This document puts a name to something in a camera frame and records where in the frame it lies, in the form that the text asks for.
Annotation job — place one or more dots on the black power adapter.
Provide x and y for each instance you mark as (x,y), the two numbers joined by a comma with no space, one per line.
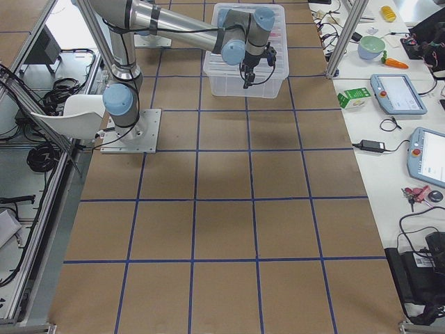
(372,146)

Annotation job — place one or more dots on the clear plastic box lid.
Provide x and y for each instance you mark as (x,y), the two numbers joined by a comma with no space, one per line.
(255,25)

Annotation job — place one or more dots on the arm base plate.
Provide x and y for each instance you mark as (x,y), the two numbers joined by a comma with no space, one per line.
(142,138)

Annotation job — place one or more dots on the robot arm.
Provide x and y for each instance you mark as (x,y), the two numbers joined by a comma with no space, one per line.
(113,25)

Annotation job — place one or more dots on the yellow toy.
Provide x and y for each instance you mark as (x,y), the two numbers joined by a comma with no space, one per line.
(388,14)

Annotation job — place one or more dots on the key bunch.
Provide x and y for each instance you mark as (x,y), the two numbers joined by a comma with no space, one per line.
(423,195)

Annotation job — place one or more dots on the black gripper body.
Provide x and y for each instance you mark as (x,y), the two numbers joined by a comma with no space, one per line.
(250,60)

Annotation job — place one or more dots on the teach pendant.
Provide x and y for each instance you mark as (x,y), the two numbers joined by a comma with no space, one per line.
(396,94)
(425,158)

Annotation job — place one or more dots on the green bowl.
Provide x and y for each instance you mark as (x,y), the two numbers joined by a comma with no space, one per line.
(370,47)

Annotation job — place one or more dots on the green white carton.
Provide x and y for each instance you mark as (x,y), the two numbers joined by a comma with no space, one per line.
(353,98)

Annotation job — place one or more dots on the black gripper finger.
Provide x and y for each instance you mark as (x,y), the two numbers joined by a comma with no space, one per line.
(248,79)

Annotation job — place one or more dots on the toy carrot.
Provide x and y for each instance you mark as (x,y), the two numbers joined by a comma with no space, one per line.
(391,62)

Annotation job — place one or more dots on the aluminium frame post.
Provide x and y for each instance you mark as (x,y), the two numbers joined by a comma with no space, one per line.
(347,31)

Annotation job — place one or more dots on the white chair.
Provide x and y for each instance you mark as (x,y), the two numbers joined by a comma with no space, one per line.
(81,119)

